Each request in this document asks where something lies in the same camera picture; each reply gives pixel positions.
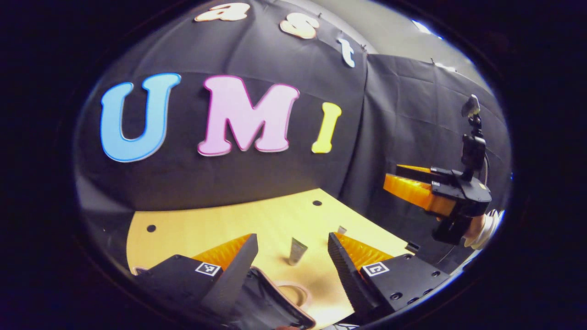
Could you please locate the black backdrop cloth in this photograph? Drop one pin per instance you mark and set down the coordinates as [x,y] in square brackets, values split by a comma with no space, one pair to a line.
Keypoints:
[275,174]

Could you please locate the small pale cosmetic tube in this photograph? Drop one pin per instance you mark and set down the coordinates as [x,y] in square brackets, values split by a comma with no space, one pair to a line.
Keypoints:
[298,251]
[342,229]

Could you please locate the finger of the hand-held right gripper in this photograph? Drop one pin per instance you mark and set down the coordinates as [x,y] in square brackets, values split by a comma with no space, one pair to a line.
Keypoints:
[412,192]
[426,174]

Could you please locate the ceiling light strip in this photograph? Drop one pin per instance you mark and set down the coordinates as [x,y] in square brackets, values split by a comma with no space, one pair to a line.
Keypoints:
[424,28]

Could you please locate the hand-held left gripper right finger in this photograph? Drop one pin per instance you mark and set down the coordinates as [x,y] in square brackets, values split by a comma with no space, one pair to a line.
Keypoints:
[348,279]

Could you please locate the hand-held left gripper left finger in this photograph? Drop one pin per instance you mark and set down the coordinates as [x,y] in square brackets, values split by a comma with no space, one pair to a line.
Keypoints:
[231,284]

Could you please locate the small black object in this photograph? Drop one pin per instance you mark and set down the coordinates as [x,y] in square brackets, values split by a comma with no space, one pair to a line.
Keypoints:
[412,247]

